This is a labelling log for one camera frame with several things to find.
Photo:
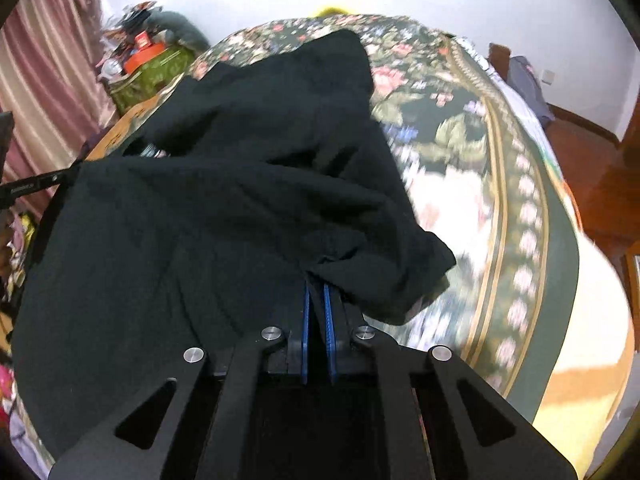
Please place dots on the orange box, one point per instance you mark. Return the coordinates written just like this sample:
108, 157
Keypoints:
145, 57

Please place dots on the white wall socket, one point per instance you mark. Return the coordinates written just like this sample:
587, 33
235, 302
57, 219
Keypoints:
548, 78

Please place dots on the green bag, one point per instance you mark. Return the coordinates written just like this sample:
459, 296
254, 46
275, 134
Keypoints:
150, 82

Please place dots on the small red box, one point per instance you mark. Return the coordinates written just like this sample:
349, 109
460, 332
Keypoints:
143, 38

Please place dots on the wooden bed frame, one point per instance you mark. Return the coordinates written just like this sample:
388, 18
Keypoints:
499, 60

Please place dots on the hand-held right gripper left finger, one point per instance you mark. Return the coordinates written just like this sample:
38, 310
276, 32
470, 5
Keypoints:
304, 340

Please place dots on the striped pink curtain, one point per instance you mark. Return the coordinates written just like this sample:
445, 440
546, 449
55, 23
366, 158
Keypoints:
45, 60

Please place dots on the cream orange blanket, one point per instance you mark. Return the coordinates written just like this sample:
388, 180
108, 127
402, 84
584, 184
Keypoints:
600, 335

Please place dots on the floral blanket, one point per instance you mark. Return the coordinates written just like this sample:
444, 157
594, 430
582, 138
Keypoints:
475, 160

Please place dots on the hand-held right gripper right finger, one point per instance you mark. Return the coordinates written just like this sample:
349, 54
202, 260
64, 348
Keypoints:
330, 340

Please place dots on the pile of clutter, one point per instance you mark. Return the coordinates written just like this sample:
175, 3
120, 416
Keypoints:
125, 25

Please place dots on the purple-grey cloth on headboard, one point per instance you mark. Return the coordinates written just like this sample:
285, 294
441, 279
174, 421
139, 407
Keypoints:
525, 85

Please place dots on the grey plush toy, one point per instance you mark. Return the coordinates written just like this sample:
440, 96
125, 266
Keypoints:
180, 27

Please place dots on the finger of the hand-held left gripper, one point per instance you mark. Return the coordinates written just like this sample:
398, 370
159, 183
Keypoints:
35, 185

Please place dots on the black garment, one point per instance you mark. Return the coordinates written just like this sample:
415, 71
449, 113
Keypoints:
225, 200

